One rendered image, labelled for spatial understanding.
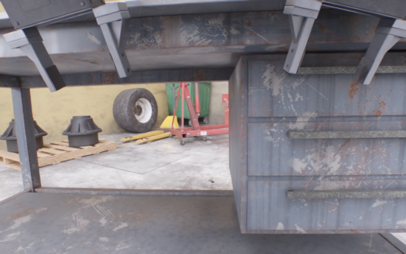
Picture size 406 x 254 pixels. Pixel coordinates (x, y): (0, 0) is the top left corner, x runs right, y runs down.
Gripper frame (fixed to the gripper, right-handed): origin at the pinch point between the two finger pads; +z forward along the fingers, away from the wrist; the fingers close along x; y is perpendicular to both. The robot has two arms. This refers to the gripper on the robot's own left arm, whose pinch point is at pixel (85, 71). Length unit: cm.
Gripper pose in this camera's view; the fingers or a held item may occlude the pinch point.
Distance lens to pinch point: 40.4
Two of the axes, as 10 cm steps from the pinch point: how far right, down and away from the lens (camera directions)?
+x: -9.8, 1.3, 1.6
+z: 2.0, 8.6, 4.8
